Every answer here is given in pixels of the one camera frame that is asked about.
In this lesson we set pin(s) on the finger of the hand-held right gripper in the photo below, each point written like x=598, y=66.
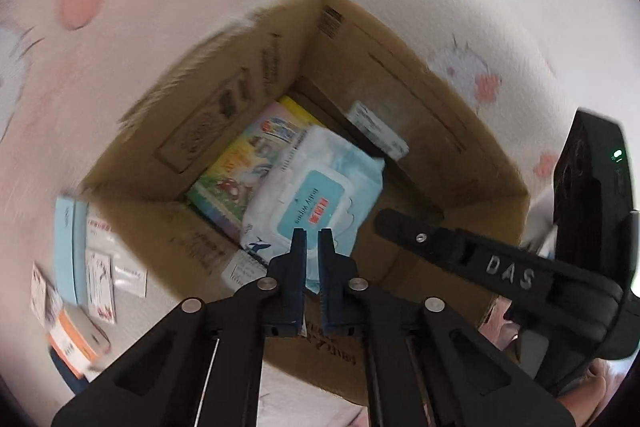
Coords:
x=420, y=237

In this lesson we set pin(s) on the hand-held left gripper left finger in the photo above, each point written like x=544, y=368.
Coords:
x=300, y=302

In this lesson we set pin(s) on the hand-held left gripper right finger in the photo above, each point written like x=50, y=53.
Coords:
x=326, y=302

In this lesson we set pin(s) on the brown cardboard box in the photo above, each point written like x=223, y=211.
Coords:
x=425, y=132

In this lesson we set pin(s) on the light blue wet wipes pack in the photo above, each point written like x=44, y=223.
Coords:
x=320, y=197

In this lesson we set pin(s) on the yellow cartoon picture book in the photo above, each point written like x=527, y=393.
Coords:
x=235, y=167

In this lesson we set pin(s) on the orange white tissue pack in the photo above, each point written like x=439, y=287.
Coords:
x=75, y=337

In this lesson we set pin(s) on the light blue long case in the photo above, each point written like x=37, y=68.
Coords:
x=67, y=247

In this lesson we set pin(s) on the person's right hand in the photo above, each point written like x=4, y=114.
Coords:
x=582, y=402

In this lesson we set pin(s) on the plain white sachet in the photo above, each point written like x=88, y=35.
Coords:
x=130, y=279

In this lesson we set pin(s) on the white sachet with red drawing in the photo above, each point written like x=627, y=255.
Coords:
x=100, y=287

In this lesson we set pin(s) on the white pink lined sachet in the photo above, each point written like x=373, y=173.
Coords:
x=99, y=232

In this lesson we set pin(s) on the small pink white packet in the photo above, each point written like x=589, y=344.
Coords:
x=42, y=292

